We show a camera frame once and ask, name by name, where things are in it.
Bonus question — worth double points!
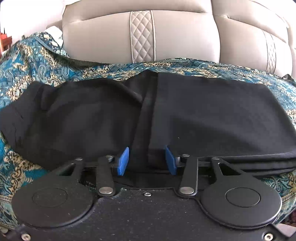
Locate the black pants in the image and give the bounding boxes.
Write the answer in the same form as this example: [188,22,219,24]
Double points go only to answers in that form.
[1,70,295,187]

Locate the beige leather sofa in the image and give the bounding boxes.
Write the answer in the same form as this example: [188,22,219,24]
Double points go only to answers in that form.
[54,1,295,76]

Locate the blue paisley sofa throw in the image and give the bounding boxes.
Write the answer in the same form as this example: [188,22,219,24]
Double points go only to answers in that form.
[1,32,295,232]

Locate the dark wooden cabinet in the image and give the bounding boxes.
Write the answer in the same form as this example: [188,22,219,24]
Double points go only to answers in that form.
[0,32,12,56]

